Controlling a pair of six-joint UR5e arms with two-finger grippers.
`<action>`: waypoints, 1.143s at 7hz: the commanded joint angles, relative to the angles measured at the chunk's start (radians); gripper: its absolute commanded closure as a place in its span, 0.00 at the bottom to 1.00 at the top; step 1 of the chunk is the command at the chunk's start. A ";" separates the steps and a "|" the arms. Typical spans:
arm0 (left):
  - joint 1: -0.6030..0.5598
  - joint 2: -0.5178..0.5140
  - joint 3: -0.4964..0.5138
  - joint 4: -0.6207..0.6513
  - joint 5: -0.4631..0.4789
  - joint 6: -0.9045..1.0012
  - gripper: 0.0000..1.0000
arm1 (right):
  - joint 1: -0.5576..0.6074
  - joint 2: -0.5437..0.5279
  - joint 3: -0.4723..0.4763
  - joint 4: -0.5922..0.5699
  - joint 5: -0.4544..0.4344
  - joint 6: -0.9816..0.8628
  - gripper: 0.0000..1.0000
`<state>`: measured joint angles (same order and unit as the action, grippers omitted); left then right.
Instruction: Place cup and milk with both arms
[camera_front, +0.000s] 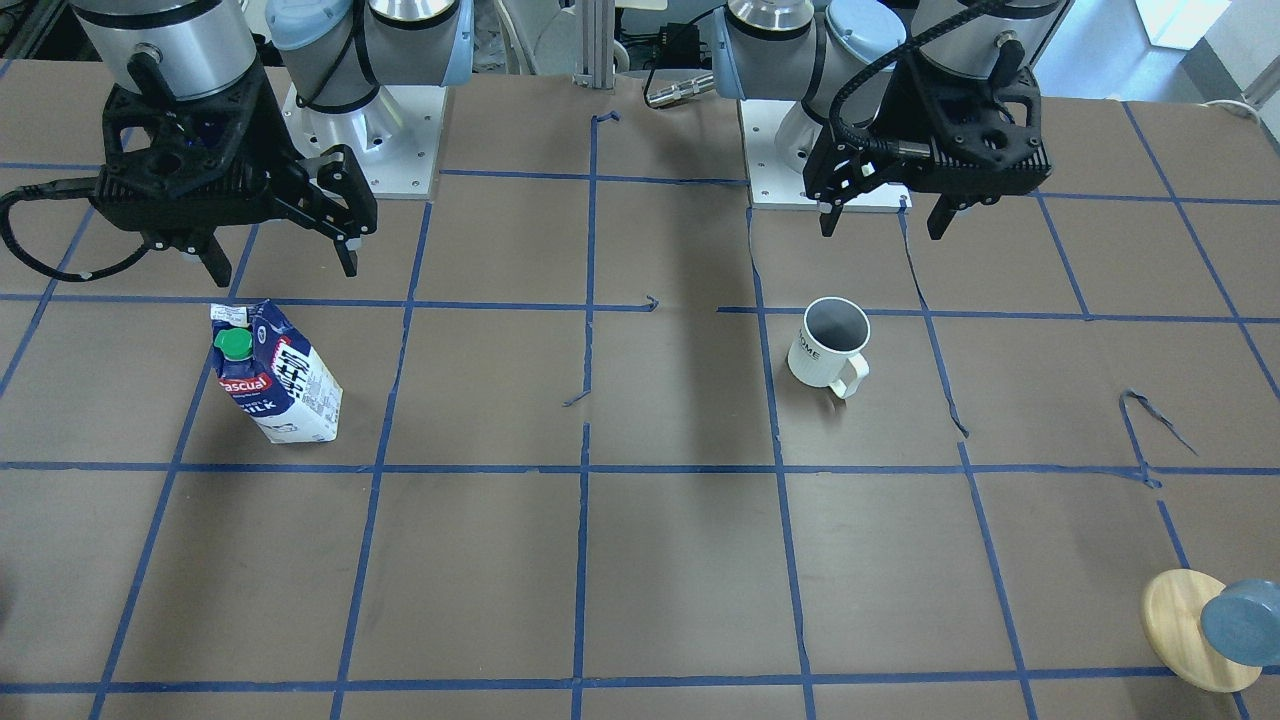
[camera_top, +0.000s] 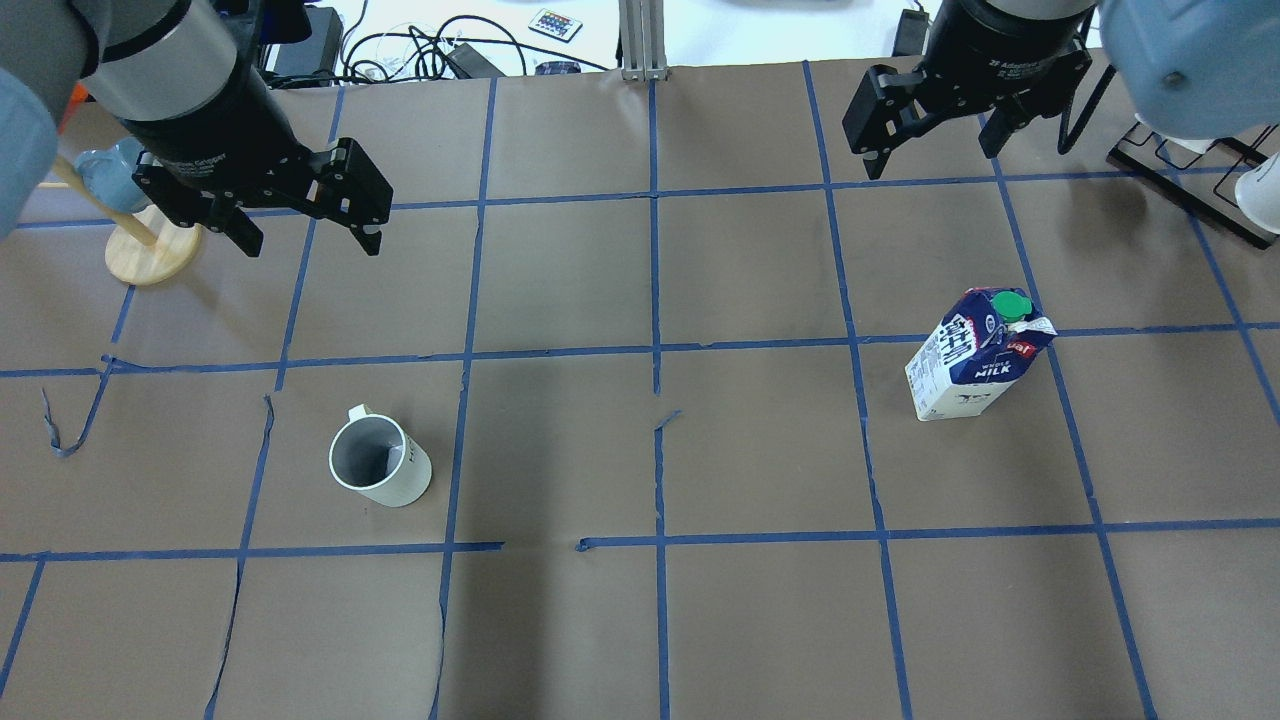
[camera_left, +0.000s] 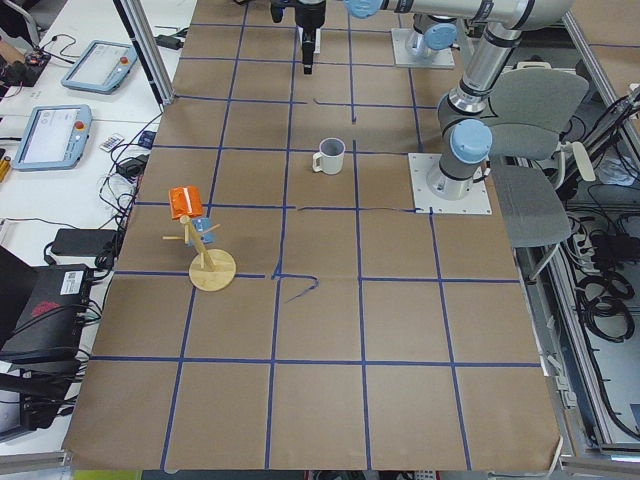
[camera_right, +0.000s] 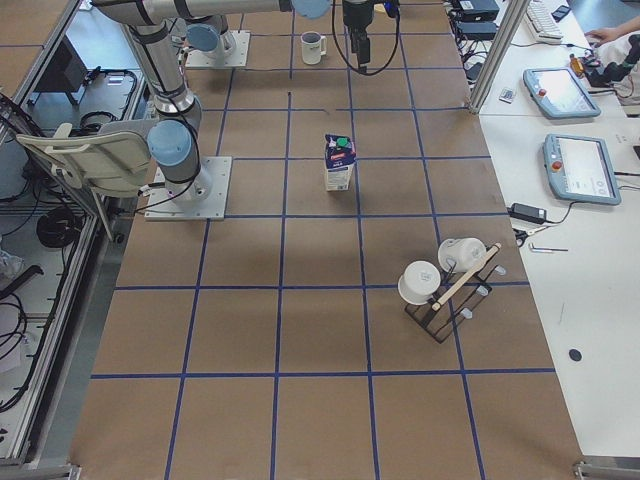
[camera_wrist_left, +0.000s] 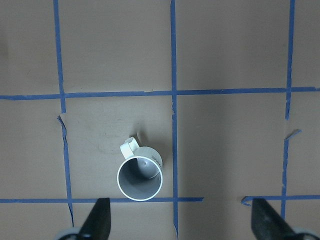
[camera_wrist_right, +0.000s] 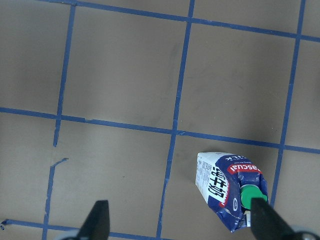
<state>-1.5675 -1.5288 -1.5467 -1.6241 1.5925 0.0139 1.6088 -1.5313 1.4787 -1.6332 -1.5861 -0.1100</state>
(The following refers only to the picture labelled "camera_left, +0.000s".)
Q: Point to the upper blue teach pendant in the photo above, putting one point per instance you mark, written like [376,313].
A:
[101,68]

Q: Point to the white remote control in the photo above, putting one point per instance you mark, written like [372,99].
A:
[112,141]

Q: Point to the wooden mug tree stand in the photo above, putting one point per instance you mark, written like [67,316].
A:
[212,269]

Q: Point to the orange snack packet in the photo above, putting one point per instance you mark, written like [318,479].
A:
[185,201]

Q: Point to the lower blue teach pendant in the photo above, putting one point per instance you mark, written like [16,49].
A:
[54,138]

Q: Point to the black power supply top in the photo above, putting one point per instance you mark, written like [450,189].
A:
[169,42]

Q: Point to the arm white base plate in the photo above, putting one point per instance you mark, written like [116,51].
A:
[440,60]
[433,192]

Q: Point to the black power adapter brick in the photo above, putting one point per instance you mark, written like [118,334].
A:
[83,242]

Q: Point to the white ceramic mug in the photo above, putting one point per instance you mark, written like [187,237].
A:
[329,157]

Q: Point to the aluminium frame post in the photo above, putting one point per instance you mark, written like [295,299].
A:
[135,22]

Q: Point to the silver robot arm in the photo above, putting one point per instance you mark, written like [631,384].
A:
[466,139]
[430,34]

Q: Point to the blue teach pendant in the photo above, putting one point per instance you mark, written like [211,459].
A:
[101,68]
[54,138]

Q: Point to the grey office chair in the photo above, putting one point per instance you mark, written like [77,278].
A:
[531,106]

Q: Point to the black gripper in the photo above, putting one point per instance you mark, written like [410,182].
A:
[309,14]

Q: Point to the black computer box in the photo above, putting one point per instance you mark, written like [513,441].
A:
[42,310]

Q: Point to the brown paper table cover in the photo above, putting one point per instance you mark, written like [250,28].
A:
[357,333]

